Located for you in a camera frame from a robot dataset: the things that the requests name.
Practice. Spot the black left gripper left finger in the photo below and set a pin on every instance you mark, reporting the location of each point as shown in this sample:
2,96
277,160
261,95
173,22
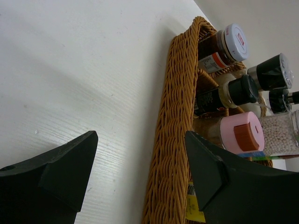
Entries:
48,188

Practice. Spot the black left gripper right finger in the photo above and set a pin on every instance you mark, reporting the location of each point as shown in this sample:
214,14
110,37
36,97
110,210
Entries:
232,190

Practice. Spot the pink-lidded spice jar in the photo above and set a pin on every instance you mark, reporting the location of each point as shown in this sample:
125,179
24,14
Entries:
240,134

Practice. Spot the tall white silver-capped shaker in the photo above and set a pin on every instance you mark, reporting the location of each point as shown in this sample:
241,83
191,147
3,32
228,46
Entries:
281,135

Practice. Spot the small dark black-capped bottle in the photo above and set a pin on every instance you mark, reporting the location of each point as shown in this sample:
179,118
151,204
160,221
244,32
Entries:
231,94

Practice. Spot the clear-lid black band grinder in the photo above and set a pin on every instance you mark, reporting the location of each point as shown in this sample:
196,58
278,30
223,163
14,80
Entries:
272,74

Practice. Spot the dark jam jar white lid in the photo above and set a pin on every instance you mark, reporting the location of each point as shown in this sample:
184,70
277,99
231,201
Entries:
222,49

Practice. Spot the black-capped white bottle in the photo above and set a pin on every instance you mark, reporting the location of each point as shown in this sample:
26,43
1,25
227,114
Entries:
280,101

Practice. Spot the brown wicker divided tray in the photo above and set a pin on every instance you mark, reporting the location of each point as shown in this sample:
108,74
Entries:
165,200

